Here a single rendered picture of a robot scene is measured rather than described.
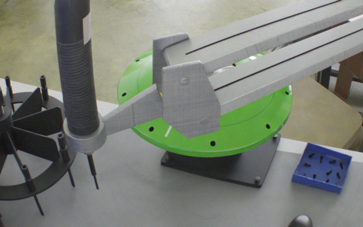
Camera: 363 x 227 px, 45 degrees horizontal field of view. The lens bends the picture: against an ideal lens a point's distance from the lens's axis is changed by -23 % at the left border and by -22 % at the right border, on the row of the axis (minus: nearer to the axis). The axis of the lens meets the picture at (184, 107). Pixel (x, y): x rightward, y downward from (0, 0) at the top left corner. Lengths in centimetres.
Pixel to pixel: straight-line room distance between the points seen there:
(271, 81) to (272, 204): 45
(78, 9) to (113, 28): 271
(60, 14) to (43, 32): 287
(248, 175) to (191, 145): 18
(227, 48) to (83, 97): 14
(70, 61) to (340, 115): 126
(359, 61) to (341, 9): 113
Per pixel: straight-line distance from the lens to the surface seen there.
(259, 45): 51
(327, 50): 57
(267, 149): 104
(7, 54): 324
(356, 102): 275
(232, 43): 52
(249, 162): 101
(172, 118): 53
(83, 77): 50
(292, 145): 107
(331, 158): 106
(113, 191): 98
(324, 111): 164
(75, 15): 46
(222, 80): 56
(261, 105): 90
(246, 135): 86
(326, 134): 156
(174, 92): 51
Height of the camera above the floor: 166
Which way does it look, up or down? 40 degrees down
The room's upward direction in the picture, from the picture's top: 1 degrees counter-clockwise
